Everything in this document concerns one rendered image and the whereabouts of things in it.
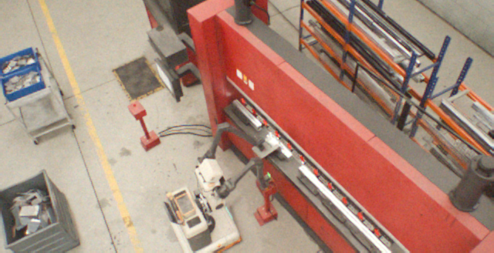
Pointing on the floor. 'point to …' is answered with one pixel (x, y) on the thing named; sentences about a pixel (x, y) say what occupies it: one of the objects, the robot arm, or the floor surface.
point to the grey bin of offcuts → (36, 217)
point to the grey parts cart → (41, 105)
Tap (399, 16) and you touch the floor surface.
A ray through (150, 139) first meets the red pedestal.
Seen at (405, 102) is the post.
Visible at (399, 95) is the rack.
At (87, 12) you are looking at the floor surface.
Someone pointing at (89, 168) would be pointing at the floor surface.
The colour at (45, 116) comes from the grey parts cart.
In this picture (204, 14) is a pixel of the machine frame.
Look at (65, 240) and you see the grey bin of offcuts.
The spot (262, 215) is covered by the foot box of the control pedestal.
